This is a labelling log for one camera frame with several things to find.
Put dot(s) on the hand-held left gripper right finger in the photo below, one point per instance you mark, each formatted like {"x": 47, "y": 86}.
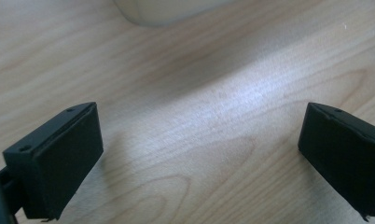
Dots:
{"x": 344, "y": 155}

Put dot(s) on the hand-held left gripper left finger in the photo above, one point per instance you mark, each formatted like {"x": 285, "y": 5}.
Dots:
{"x": 56, "y": 165}

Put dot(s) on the white round container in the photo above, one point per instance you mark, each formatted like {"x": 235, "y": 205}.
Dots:
{"x": 163, "y": 11}

